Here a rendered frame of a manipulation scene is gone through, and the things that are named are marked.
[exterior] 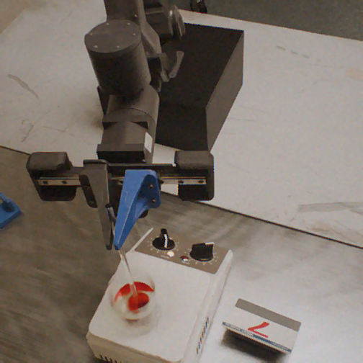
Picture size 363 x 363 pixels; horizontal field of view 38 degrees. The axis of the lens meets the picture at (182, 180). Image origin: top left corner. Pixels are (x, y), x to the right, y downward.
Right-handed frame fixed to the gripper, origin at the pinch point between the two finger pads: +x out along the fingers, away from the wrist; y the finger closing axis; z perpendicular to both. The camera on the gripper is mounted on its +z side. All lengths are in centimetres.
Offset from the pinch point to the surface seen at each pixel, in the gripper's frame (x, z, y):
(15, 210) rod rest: -18.7, 25.2, 22.8
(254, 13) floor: -205, 116, -26
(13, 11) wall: -177, 93, 85
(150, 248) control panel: -8.8, 20.4, -0.2
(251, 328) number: 1.1, 23.2, -13.8
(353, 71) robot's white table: -52, 26, -35
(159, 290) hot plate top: -1.1, 17.4, -2.3
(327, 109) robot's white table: -41, 26, -29
